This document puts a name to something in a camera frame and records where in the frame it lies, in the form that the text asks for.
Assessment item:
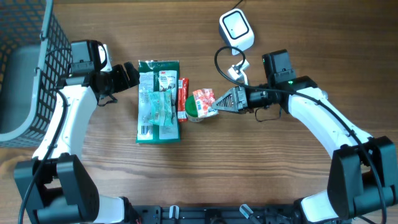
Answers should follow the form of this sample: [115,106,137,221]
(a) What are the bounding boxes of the teal wipes packet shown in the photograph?
[148,90,174,126]

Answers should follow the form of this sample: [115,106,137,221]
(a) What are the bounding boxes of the dark grey mesh basket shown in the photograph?
[1,0,72,147]

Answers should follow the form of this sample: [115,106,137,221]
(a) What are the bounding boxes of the white barcode scanner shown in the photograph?
[219,9,254,51]

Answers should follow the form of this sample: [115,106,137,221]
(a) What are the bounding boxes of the green lidded jar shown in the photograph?
[185,95,203,123]

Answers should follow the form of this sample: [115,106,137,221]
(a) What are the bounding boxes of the black camera cable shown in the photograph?
[17,46,74,224]
[214,45,388,224]

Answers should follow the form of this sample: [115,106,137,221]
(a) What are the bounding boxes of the green sponge package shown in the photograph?
[136,60,180,144]

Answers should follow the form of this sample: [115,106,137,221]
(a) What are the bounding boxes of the black left camera cable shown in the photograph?
[17,46,74,224]

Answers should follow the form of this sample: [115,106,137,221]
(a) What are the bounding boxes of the black right camera cable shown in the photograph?
[214,45,388,224]

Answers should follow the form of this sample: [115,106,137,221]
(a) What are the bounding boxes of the red stick packet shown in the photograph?
[177,78,189,122]

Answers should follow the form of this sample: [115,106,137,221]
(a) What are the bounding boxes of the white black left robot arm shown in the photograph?
[14,40,141,223]

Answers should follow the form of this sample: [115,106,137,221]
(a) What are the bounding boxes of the red patterned small carton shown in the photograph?
[193,88,218,118]

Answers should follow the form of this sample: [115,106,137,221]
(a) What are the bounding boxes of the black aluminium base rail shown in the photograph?
[122,204,308,224]

